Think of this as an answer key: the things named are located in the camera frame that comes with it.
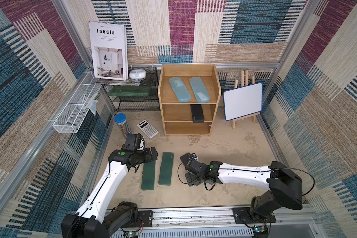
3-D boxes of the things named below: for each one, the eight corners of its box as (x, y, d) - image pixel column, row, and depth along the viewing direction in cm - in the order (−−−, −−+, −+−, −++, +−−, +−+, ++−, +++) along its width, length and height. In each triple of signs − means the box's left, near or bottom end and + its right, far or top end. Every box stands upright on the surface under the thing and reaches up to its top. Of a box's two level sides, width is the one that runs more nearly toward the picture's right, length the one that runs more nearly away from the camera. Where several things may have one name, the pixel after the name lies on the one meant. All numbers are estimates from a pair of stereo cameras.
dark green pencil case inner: (158, 185, 86) (158, 183, 84) (161, 154, 98) (161, 152, 96) (172, 185, 86) (172, 183, 84) (173, 154, 98) (173, 152, 96)
